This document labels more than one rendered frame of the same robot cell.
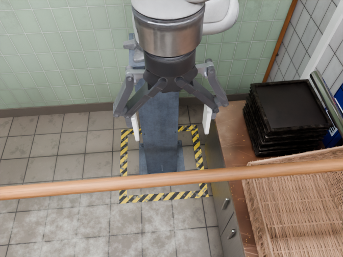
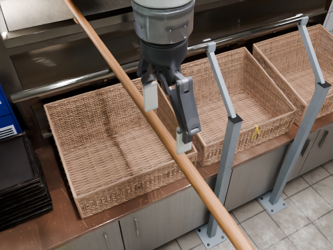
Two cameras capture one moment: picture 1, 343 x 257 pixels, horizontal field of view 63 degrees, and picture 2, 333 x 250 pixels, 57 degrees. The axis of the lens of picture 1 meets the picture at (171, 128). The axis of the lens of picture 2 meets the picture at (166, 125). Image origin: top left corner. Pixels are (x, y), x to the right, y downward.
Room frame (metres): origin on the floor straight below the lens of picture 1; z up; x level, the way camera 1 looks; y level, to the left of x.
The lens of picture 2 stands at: (0.49, 0.41, 1.76)
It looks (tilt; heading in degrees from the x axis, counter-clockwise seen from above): 44 degrees down; 248
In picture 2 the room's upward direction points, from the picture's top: straight up
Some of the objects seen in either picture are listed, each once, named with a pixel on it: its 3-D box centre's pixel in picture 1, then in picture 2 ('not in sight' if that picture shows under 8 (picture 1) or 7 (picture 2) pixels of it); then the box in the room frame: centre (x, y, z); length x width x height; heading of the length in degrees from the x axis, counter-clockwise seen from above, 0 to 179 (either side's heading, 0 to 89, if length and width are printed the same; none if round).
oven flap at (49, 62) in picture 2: not in sight; (199, 27); (-0.24, -0.89, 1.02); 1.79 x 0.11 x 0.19; 5
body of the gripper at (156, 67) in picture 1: (170, 66); (164, 58); (0.32, 0.00, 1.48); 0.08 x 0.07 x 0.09; 96
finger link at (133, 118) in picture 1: (135, 124); (184, 138); (0.31, 0.07, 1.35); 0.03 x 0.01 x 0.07; 6
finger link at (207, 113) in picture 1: (206, 117); (150, 96); (0.33, -0.07, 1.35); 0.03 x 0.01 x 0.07; 6
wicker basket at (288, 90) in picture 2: not in sight; (309, 71); (-0.89, -0.68, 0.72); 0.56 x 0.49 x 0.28; 5
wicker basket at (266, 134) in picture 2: not in sight; (225, 101); (-0.28, -0.63, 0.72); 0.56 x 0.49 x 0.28; 4
